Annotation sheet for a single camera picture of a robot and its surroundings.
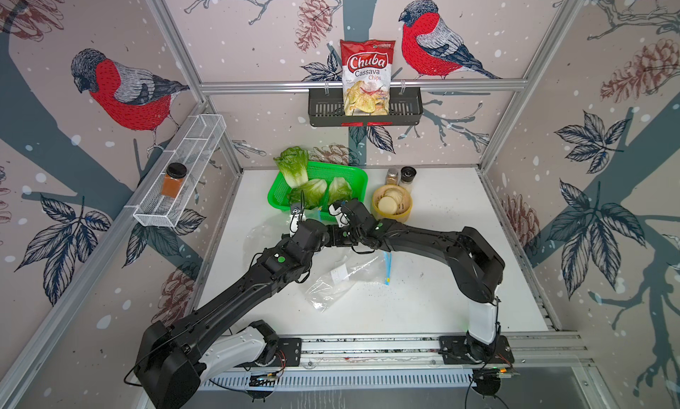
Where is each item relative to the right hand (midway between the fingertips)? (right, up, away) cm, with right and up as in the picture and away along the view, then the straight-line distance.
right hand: (320, 239), depth 85 cm
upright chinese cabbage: (-12, +27, +16) cm, 34 cm away
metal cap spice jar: (+28, +22, +22) cm, 41 cm away
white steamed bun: (+24, +10, +16) cm, 31 cm away
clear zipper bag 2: (+8, -10, -4) cm, 13 cm away
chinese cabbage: (-4, +16, +16) cm, 23 cm away
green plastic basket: (+12, +23, +23) cm, 35 cm away
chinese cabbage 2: (+6, +16, +16) cm, 23 cm away
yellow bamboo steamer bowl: (+32, +13, +21) cm, 41 cm away
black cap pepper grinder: (+33, +22, +19) cm, 44 cm away
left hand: (-3, +6, -5) cm, 8 cm away
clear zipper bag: (-20, +1, +13) cm, 24 cm away
